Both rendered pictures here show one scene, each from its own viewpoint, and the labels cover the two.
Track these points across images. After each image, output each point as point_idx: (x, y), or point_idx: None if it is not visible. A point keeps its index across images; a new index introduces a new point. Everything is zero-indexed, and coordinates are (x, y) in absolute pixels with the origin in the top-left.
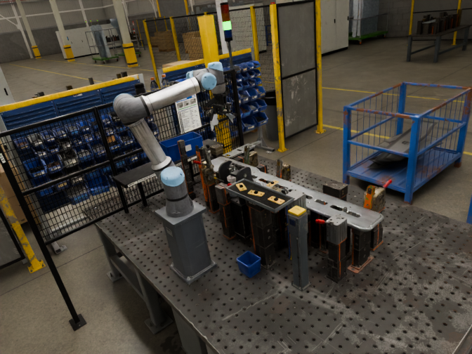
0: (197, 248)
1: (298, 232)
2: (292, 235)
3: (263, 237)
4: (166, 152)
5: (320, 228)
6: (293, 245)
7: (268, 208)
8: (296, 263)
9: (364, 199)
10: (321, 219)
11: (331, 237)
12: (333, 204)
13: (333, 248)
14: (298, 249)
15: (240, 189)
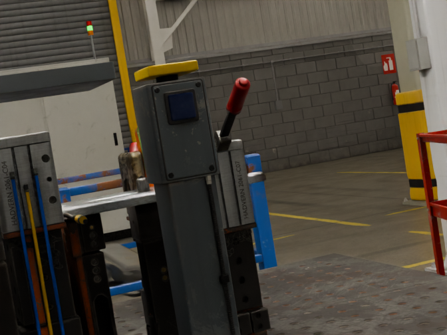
0: None
1: (211, 141)
2: (182, 184)
3: (12, 315)
4: None
5: (89, 300)
6: (191, 235)
7: (76, 72)
8: (215, 327)
9: (140, 173)
10: (86, 255)
11: (232, 203)
12: (86, 201)
13: (241, 254)
14: (220, 236)
15: None
